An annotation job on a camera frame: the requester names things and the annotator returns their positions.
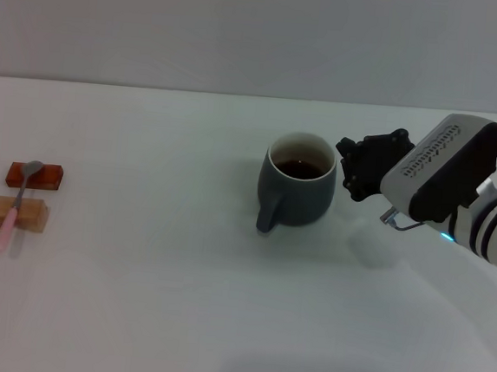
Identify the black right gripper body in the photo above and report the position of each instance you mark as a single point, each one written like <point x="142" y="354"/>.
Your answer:
<point x="383" y="163"/>

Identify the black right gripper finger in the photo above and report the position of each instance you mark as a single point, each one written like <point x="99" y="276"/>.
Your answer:
<point x="353" y="182"/>
<point x="346" y="146"/>

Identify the grey ceramic cup with coffee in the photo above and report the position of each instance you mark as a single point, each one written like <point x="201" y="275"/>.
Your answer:
<point x="295" y="199"/>

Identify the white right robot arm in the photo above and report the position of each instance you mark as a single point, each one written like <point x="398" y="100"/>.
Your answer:
<point x="493" y="229"/>

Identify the reddish brown wooden block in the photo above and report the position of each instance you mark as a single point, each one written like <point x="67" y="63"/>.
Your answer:
<point x="49" y="177"/>

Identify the light wooden block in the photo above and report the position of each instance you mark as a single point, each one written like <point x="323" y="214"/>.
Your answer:
<point x="32" y="215"/>

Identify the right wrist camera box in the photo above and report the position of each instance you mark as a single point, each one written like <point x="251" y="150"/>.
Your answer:
<point x="441" y="168"/>

